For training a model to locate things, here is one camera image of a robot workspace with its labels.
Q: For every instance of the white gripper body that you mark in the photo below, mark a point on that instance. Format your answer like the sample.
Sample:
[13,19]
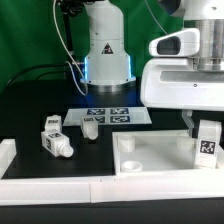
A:
[170,80]

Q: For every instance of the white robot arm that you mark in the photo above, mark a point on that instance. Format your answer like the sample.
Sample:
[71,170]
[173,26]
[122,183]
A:
[107,66]

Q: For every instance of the white square table top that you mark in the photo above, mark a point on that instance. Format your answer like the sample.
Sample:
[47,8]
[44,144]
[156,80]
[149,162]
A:
[145,152]

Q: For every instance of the white fence rail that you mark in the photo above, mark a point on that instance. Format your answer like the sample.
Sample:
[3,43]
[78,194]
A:
[7,154]
[189,184]

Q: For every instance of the white left fence rail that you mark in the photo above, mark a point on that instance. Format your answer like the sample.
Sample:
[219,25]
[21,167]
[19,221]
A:
[7,154]

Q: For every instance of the black camera stand pole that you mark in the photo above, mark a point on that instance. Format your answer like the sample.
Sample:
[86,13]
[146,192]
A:
[69,42]

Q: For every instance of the white front fence rail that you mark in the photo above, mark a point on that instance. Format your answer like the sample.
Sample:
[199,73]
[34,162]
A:
[189,184]

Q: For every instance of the white marker tag sheet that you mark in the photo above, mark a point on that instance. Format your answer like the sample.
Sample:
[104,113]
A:
[109,116]

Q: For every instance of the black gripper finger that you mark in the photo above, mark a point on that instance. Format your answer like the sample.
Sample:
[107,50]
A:
[187,118]

